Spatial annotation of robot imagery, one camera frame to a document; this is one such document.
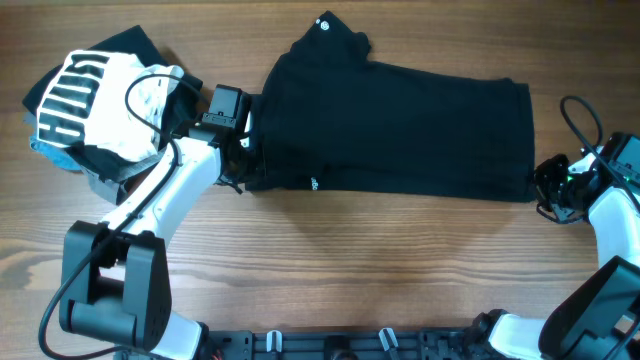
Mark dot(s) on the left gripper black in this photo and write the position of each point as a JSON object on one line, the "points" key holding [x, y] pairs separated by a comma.
{"points": [[252, 173]]}

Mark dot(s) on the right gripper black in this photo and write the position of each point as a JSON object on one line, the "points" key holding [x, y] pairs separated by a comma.
{"points": [[542, 176]]}

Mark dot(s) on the black t-shirt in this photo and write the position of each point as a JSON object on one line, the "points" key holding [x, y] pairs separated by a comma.
{"points": [[329, 118]]}

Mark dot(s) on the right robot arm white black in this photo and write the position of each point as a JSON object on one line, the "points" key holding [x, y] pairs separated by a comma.
{"points": [[599, 320]]}

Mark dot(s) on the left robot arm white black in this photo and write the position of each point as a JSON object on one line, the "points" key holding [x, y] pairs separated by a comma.
{"points": [[115, 284]]}

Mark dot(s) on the folded grey garment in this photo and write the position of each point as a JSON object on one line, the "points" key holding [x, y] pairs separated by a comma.
{"points": [[117, 190]]}

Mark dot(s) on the folded black shirt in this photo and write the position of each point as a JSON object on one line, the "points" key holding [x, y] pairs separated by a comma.
{"points": [[181, 104]]}

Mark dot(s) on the white shirt black print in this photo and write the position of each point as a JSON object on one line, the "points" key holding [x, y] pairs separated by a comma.
{"points": [[106, 100]]}

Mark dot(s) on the folded blue garment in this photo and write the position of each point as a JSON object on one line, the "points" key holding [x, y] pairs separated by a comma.
{"points": [[56, 156]]}

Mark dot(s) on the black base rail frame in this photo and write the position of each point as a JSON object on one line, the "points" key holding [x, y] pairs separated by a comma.
{"points": [[384, 344]]}

